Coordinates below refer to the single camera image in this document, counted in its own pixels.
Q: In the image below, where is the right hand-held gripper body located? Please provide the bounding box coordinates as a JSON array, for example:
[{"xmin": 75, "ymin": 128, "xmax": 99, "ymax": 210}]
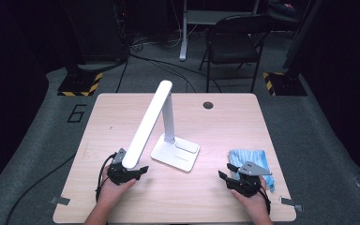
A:
[{"xmin": 226, "ymin": 161, "xmax": 273, "ymax": 198}]

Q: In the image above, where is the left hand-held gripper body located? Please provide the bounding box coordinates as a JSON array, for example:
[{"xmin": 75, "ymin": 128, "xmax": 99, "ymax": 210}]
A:
[{"xmin": 107, "ymin": 147, "xmax": 139, "ymax": 186}]

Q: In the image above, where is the blue striped cloth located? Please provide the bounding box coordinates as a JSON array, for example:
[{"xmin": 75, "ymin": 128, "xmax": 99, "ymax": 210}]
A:
[{"xmin": 228, "ymin": 149, "xmax": 276, "ymax": 192}]

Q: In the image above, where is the white desk lamp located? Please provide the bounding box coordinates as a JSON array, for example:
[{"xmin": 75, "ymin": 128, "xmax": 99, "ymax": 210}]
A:
[{"xmin": 121, "ymin": 80, "xmax": 201, "ymax": 173}]

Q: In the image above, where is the person's left hand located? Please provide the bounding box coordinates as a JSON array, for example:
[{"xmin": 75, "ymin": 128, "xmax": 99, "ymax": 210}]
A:
[{"xmin": 97, "ymin": 167, "xmax": 138, "ymax": 209}]

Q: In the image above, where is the person's right hand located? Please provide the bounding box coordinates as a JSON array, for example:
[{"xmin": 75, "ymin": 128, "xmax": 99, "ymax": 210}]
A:
[{"xmin": 231, "ymin": 177, "xmax": 270, "ymax": 219}]

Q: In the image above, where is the grey tape piece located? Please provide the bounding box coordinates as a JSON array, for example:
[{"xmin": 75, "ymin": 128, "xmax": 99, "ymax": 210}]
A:
[
  {"xmin": 279, "ymin": 196, "xmax": 304, "ymax": 213},
  {"xmin": 50, "ymin": 196, "xmax": 71, "ymax": 206}
]

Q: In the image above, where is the black stand with striped base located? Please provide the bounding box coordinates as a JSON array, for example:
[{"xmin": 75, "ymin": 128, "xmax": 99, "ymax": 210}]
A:
[
  {"xmin": 56, "ymin": 46, "xmax": 103, "ymax": 98},
  {"xmin": 262, "ymin": 0, "xmax": 324, "ymax": 97}
]

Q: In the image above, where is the black folding chair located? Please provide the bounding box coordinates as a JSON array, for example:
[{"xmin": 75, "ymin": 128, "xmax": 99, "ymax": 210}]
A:
[{"xmin": 199, "ymin": 13, "xmax": 276, "ymax": 94}]

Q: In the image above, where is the dark cabinet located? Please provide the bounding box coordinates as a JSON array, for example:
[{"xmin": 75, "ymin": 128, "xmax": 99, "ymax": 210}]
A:
[{"xmin": 62, "ymin": 0, "xmax": 129, "ymax": 64}]

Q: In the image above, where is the left hand-held gripper cable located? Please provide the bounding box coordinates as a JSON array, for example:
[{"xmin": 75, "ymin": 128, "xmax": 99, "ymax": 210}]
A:
[{"xmin": 95, "ymin": 152, "xmax": 118, "ymax": 203}]

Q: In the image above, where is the hand-held gripper cable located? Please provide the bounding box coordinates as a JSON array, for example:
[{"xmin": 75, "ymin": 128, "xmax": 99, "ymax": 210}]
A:
[
  {"xmin": 257, "ymin": 179, "xmax": 272, "ymax": 215},
  {"xmin": 95, "ymin": 152, "xmax": 118, "ymax": 203}
]

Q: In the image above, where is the right hand-held gripper cable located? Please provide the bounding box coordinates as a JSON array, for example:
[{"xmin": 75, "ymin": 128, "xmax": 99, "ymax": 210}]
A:
[{"xmin": 257, "ymin": 179, "xmax": 272, "ymax": 215}]

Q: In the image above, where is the black floor cable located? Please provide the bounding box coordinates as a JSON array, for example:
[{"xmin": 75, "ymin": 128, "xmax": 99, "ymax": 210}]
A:
[
  {"xmin": 4, "ymin": 153, "xmax": 77, "ymax": 225},
  {"xmin": 127, "ymin": 52, "xmax": 223, "ymax": 94},
  {"xmin": 115, "ymin": 57, "xmax": 129, "ymax": 94}
]

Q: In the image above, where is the tangle of cables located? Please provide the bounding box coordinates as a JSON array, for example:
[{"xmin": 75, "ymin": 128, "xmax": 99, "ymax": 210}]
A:
[{"xmin": 129, "ymin": 34, "xmax": 182, "ymax": 53}]

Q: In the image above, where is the white table frame leg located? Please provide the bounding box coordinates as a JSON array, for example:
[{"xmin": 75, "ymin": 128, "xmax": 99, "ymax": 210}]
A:
[{"xmin": 178, "ymin": 0, "xmax": 261, "ymax": 62}]

